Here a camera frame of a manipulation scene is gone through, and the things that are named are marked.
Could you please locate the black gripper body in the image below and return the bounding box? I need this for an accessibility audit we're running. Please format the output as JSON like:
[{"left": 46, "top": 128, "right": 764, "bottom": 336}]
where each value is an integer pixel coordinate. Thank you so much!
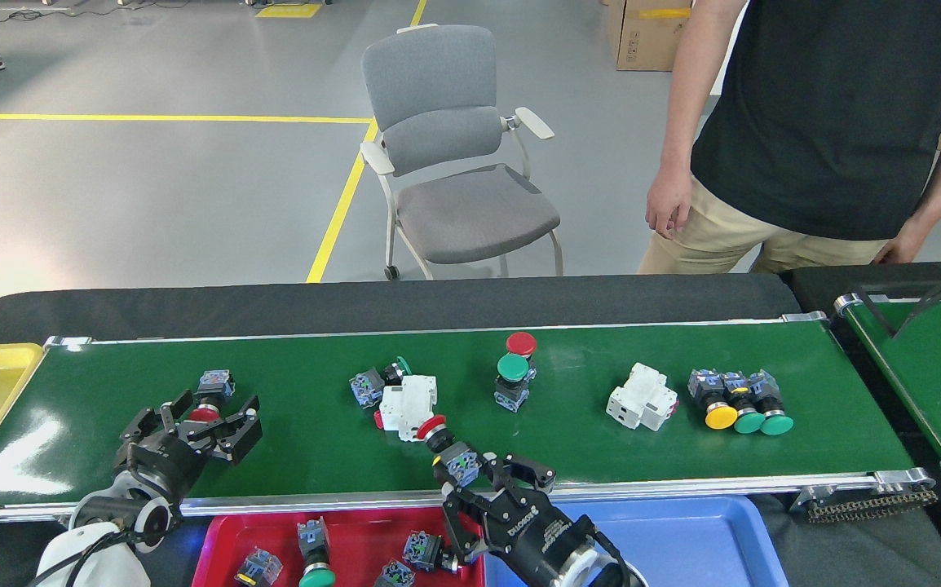
[
  {"left": 113, "top": 435, "right": 212, "bottom": 508},
  {"left": 487, "top": 497, "right": 595, "bottom": 587}
]

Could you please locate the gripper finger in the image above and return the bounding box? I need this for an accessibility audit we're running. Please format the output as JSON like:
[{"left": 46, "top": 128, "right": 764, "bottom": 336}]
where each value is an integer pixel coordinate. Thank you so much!
[
  {"left": 192, "top": 395, "right": 264, "bottom": 466},
  {"left": 477, "top": 453, "right": 558, "bottom": 504},
  {"left": 118, "top": 389, "right": 195, "bottom": 451},
  {"left": 440, "top": 481, "right": 497, "bottom": 564}
]

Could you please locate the red and yellow button switch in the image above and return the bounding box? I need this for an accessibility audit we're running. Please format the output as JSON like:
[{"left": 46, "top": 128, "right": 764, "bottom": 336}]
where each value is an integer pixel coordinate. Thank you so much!
[
  {"left": 416, "top": 414, "right": 484, "bottom": 488},
  {"left": 234, "top": 548, "right": 284, "bottom": 587}
]

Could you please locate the small green push button switch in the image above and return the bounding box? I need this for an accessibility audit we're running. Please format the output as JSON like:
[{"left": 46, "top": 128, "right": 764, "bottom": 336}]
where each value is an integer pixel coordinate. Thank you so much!
[
  {"left": 373, "top": 559, "right": 417, "bottom": 587},
  {"left": 349, "top": 356, "right": 413, "bottom": 410}
]

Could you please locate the white circuit breaker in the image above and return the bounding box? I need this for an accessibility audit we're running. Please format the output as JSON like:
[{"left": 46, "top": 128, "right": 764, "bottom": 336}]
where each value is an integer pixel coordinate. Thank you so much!
[
  {"left": 606, "top": 363, "right": 679, "bottom": 432},
  {"left": 373, "top": 374, "right": 439, "bottom": 444}
]

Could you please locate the green mushroom push button switch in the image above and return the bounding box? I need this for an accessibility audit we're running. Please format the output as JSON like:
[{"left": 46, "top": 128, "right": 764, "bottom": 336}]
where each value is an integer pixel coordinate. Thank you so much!
[
  {"left": 722, "top": 371, "right": 766, "bottom": 435},
  {"left": 748, "top": 369, "right": 795, "bottom": 437},
  {"left": 493, "top": 352, "right": 532, "bottom": 413},
  {"left": 297, "top": 518, "right": 337, "bottom": 587}
]

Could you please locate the yellow mushroom push button switch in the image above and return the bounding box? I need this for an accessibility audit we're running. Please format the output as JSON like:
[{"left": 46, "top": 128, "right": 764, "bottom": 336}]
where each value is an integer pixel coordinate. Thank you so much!
[{"left": 687, "top": 369, "right": 739, "bottom": 431}]

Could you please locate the red plastic tray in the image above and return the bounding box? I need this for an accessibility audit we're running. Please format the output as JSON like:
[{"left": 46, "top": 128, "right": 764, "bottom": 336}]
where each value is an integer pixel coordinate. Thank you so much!
[{"left": 193, "top": 510, "right": 488, "bottom": 587}]

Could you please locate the blue plastic tray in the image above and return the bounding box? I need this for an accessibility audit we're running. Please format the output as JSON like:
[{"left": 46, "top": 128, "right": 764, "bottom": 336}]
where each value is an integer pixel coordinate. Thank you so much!
[{"left": 483, "top": 495, "right": 789, "bottom": 587}]

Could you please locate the wide green conveyor belt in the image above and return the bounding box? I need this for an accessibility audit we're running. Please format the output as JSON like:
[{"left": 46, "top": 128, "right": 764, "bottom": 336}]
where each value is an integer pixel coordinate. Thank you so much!
[{"left": 0, "top": 312, "right": 936, "bottom": 531}]

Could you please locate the person's right hand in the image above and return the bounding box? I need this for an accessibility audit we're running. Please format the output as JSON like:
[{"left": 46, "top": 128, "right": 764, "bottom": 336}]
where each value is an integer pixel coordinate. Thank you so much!
[{"left": 645, "top": 168, "right": 694, "bottom": 241}]

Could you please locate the person's left hand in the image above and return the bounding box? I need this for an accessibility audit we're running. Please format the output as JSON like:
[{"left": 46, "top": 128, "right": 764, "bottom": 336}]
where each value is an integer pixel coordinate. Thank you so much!
[{"left": 871, "top": 216, "right": 936, "bottom": 267}]

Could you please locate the grey office chair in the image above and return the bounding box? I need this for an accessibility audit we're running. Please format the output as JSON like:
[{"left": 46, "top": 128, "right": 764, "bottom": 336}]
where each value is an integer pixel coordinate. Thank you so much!
[{"left": 359, "top": 24, "right": 563, "bottom": 282}]

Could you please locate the brown cardboard box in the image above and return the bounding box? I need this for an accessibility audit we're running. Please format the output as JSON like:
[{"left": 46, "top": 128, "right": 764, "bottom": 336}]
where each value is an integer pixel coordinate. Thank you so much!
[{"left": 605, "top": 0, "right": 693, "bottom": 72}]

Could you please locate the person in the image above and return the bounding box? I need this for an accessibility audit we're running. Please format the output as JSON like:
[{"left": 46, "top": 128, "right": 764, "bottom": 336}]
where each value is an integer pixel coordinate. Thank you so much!
[{"left": 638, "top": 0, "right": 941, "bottom": 276}]

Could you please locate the conveyor drive chain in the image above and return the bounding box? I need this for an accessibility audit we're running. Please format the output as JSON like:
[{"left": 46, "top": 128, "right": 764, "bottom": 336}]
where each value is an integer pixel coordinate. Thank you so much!
[{"left": 805, "top": 487, "right": 938, "bottom": 523}]

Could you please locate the black cable bundle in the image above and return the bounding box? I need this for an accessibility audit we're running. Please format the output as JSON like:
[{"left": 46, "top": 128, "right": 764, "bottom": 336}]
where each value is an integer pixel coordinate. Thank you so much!
[{"left": 850, "top": 265, "right": 941, "bottom": 337}]

